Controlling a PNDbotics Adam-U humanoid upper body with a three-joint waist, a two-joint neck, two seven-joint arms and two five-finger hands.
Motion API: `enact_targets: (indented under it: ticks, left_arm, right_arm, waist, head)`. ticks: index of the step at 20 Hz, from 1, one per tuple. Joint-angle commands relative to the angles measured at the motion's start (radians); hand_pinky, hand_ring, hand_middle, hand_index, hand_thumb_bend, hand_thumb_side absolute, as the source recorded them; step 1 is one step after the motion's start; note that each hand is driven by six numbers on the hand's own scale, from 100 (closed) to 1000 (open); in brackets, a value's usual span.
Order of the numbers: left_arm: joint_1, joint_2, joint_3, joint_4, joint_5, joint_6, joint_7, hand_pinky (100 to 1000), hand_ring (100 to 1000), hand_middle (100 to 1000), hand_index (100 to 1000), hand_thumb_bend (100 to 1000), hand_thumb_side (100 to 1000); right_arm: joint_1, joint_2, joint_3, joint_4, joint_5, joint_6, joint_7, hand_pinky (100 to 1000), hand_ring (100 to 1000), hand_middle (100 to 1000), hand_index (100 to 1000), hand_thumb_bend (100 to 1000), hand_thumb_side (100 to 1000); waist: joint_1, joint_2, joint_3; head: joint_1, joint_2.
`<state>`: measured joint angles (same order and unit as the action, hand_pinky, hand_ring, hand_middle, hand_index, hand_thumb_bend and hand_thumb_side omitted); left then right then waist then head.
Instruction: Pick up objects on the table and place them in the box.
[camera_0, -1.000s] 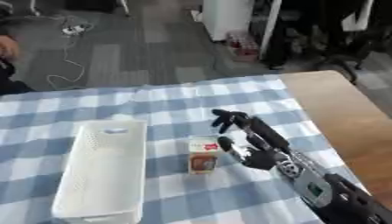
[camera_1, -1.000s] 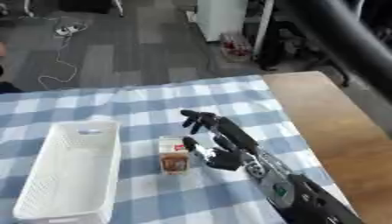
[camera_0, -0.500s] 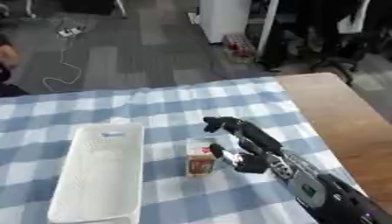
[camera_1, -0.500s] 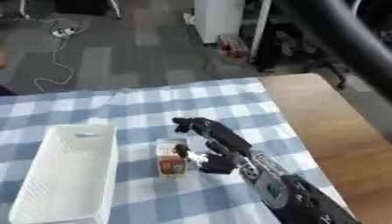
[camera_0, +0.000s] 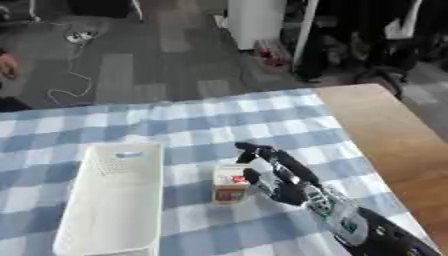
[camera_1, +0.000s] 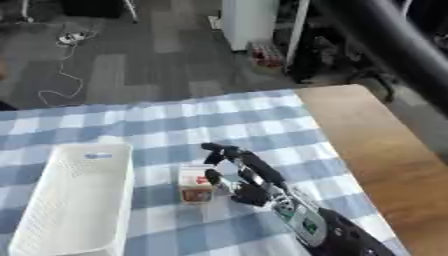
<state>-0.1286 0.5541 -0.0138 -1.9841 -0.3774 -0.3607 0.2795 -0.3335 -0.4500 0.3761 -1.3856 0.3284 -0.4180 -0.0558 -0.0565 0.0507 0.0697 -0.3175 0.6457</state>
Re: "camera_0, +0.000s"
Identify white cable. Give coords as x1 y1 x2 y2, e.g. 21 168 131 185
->
43 39 97 106

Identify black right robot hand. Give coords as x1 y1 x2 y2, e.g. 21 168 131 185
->
232 141 326 207

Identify white table leg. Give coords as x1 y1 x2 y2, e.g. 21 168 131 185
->
290 0 322 72

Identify small white printed carton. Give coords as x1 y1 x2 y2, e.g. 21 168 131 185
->
210 163 254 205

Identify white plastic basket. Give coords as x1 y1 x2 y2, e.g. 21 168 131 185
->
50 142 167 256

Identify person's hand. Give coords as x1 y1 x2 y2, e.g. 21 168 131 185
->
0 52 21 81

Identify black office chair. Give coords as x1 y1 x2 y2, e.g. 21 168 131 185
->
351 64 410 100

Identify white cabinet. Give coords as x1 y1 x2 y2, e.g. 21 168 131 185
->
224 0 289 51

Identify red and white pack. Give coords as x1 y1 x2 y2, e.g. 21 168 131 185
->
253 39 293 68

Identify white power strip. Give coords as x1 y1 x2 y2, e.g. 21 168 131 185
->
64 30 100 44

